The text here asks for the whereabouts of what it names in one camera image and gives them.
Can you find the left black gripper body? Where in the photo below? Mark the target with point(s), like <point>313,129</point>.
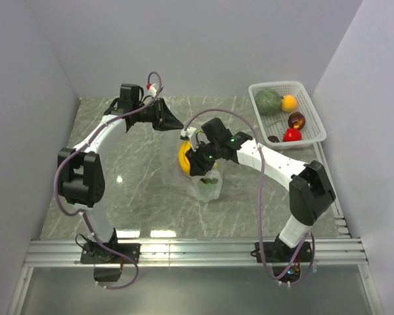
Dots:
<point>150,114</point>

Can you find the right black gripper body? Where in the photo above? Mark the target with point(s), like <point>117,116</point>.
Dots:
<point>207,155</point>

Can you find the clear plastic bag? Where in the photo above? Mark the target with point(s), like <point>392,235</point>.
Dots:
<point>204,188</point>

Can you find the yellow fake banana bunch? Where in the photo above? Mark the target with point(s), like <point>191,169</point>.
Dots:
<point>183,161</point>

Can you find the dark fake mangosteen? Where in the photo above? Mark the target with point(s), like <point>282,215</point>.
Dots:
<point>273,139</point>

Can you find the bright red fake apple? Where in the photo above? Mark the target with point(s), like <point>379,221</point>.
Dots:
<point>291,135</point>

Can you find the dark red fake apple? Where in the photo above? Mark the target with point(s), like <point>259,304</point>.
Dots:
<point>296,121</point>

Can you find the fake orange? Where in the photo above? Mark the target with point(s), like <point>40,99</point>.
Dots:
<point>288,103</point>

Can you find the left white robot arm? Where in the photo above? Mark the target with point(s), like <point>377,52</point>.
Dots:
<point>79,182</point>

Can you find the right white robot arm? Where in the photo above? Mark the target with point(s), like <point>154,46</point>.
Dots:
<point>309,187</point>

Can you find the green fake melon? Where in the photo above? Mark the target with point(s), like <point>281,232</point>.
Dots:
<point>268,102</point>

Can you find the white plastic basket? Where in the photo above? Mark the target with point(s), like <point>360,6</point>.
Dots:
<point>276,125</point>

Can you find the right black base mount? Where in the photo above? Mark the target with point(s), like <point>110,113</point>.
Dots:
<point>289,266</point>

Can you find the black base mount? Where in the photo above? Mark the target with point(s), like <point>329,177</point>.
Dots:
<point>289,266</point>
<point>107,265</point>

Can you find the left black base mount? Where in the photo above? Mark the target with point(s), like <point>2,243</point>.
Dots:
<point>107,265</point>

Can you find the aluminium rail frame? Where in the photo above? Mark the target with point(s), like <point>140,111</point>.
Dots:
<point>195,257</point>

